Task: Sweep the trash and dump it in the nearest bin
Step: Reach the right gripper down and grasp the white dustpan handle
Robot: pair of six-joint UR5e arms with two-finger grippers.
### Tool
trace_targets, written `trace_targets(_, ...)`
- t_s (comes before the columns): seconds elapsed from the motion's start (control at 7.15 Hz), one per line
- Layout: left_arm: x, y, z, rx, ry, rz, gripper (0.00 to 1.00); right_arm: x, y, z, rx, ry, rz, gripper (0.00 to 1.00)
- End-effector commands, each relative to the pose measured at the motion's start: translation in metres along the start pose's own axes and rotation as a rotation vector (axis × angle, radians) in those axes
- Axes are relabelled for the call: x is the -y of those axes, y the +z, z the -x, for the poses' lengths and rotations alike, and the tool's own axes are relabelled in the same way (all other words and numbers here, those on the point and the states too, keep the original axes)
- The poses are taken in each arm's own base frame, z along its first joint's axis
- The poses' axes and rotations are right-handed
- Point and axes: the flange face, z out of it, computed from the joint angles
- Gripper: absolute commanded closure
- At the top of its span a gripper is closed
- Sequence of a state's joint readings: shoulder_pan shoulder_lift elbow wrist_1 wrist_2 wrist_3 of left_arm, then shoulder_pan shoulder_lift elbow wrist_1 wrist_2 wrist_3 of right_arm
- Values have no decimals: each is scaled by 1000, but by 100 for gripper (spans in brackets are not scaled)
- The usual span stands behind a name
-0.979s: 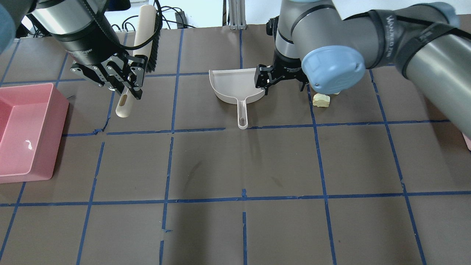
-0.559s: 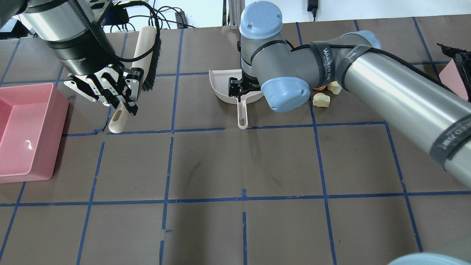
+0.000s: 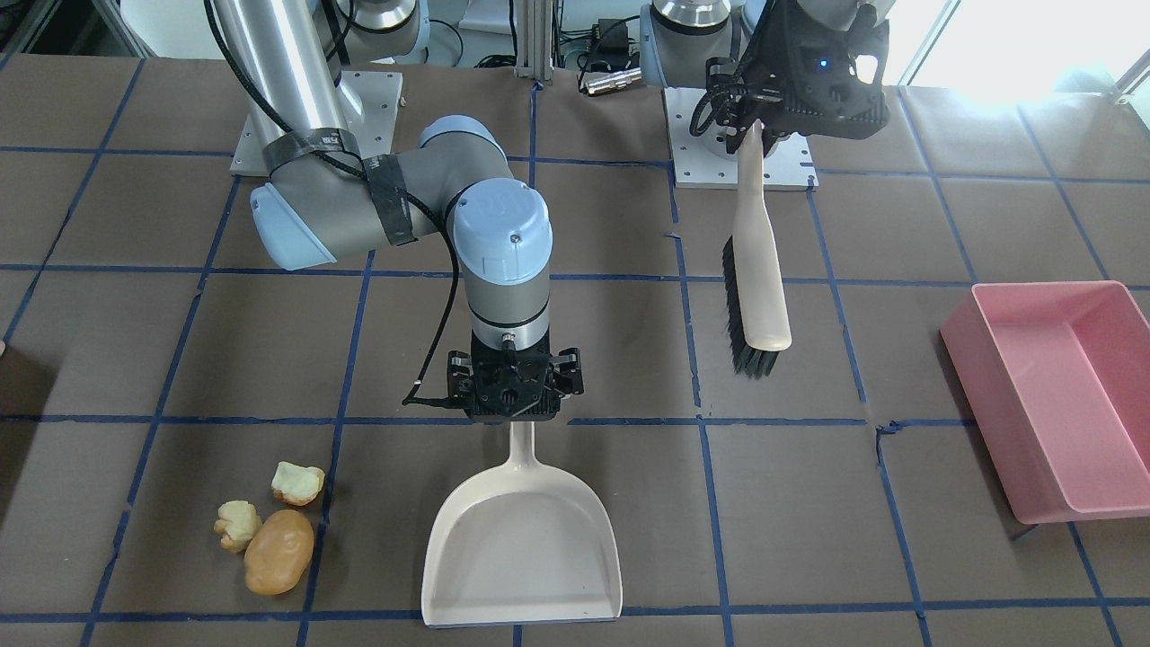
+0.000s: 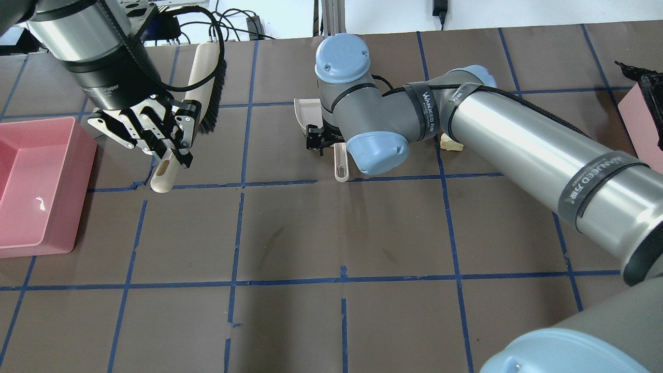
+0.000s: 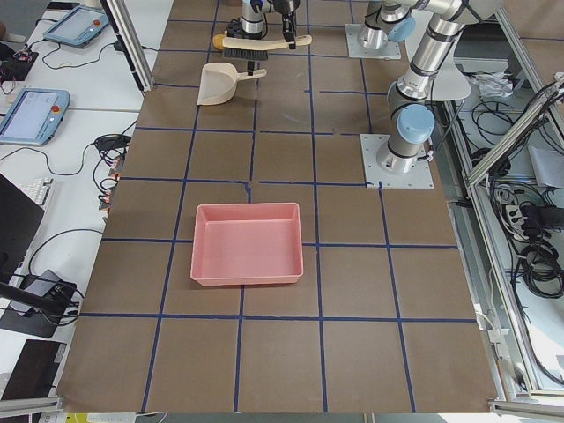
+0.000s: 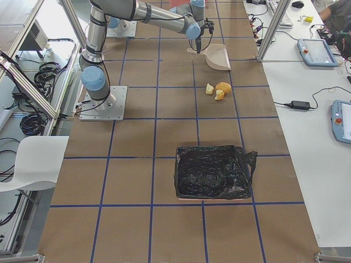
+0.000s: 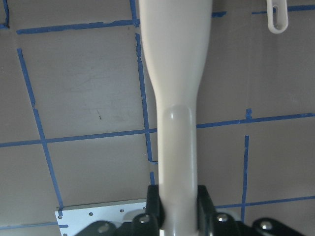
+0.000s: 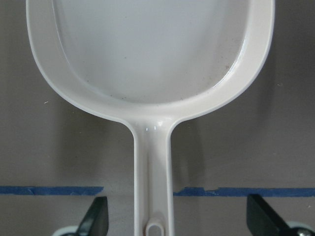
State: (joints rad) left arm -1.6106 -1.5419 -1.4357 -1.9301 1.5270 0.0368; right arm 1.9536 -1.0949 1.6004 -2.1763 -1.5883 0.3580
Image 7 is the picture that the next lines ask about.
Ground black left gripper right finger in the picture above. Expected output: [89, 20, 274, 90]
[197, 185, 238, 236]

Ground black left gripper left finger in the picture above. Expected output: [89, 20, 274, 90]
[131, 185, 164, 236]

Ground beige hand brush black bristles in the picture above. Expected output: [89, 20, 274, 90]
[139, 0, 212, 236]

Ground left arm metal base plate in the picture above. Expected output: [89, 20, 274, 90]
[55, 199, 146, 236]

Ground beige plastic dustpan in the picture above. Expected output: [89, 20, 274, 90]
[266, 0, 288, 34]

